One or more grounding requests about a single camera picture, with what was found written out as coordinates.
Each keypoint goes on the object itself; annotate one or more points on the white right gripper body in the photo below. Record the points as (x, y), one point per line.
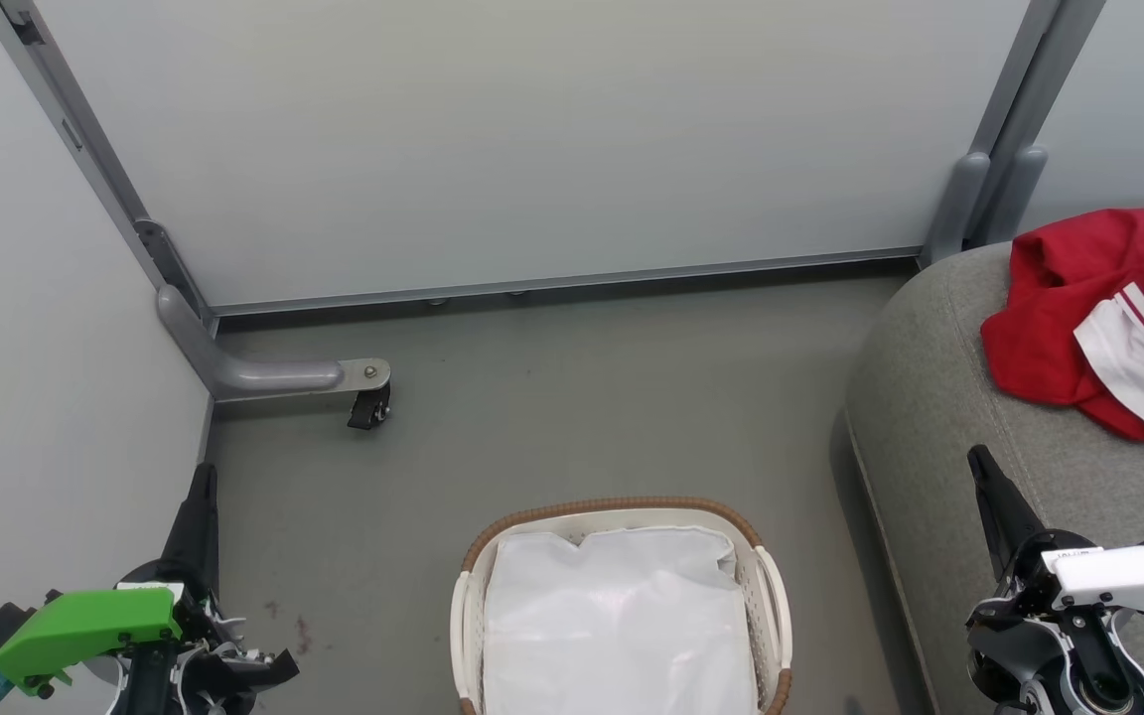
(1108, 581)

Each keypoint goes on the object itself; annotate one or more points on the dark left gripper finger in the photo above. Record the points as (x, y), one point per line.
(195, 536)

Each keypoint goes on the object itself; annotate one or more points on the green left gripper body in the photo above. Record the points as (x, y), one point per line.
(85, 626)

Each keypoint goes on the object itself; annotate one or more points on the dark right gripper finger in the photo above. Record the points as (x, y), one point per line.
(1001, 506)

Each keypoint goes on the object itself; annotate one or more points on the red garment with white collar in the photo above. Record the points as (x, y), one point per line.
(1059, 318)

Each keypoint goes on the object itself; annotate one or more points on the white wicker-rimmed laundry basket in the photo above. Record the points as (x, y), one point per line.
(468, 616)

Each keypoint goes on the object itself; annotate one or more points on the white basket liner cloth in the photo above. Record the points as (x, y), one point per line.
(612, 626)

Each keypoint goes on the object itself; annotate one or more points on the grey fabric sofa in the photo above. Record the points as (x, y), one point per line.
(939, 417)

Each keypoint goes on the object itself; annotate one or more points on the grey partition foot bar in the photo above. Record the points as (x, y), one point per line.
(254, 375)

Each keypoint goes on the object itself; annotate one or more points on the small black caster wheel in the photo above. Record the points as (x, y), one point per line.
(369, 407)

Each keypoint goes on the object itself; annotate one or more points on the grey upright partition foot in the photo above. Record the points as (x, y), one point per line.
(954, 209)
(1014, 194)

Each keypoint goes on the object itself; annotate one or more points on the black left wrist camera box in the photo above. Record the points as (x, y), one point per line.
(6, 621)

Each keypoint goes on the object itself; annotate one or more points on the grey double partition post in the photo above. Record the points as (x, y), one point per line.
(1029, 89)

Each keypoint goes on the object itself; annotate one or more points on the grey slanted partition post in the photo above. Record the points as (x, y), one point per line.
(75, 129)

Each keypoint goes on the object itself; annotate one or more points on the grey partition bottom rail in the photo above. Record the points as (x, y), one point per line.
(552, 283)

